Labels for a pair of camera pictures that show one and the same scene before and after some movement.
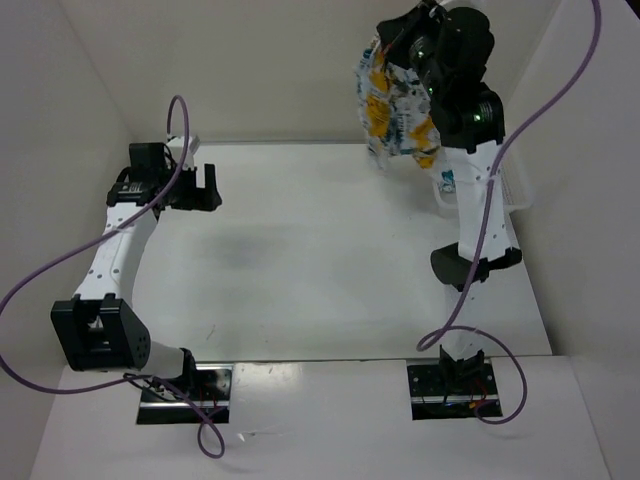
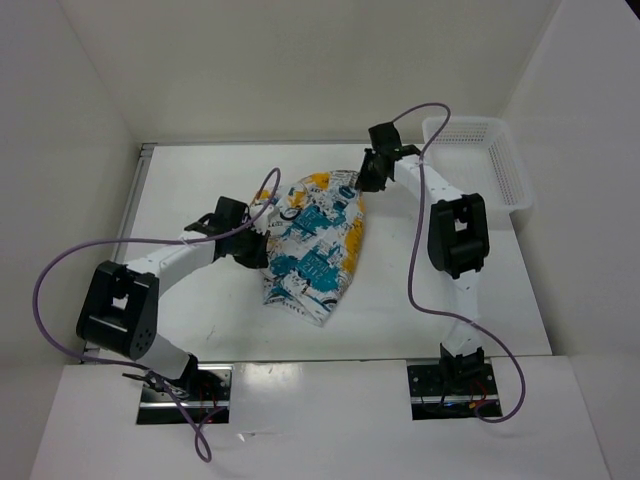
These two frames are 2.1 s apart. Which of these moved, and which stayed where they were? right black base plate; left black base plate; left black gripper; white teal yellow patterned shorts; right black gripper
Moved: white teal yellow patterned shorts; left black gripper; right black gripper
Stayed: right black base plate; left black base plate
